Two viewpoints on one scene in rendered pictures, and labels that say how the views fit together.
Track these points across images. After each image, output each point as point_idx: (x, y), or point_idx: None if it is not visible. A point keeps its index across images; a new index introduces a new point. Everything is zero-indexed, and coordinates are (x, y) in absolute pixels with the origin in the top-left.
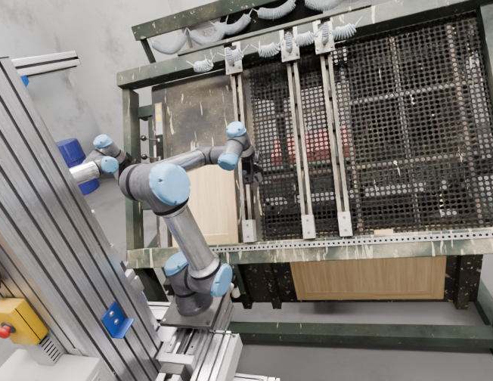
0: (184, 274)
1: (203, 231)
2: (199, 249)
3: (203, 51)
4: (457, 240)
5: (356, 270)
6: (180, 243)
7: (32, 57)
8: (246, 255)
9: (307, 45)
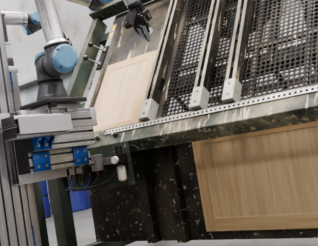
0: (43, 56)
1: (112, 120)
2: (50, 21)
3: None
4: None
5: (267, 178)
6: (38, 12)
7: None
8: (138, 132)
9: None
